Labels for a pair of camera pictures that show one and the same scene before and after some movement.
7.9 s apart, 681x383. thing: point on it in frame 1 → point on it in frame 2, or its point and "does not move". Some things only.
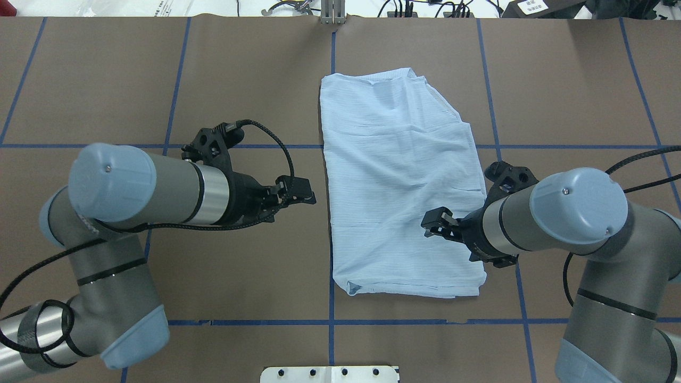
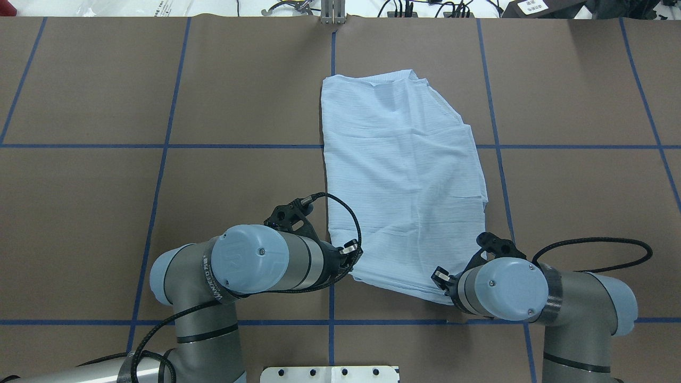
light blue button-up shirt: (393, 151) does not move
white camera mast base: (331, 374) does not move
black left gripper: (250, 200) → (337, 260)
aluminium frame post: (333, 11) does not move
